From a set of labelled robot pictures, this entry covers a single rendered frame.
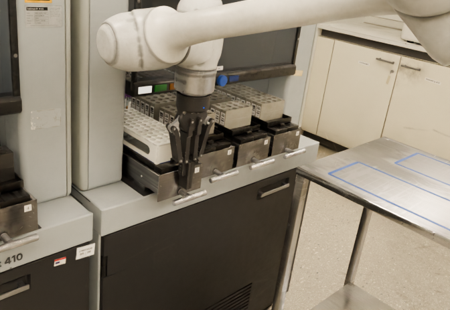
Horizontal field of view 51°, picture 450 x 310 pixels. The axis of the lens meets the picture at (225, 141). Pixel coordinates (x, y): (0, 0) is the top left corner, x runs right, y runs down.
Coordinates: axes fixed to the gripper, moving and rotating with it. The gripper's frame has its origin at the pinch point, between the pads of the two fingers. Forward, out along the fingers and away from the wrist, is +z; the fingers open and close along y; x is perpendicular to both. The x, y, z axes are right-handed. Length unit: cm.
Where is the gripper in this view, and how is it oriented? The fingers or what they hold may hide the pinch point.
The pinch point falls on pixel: (185, 173)
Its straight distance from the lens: 113.1
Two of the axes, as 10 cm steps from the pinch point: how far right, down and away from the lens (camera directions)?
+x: 6.9, 3.4, -6.4
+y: -7.2, 1.8, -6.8
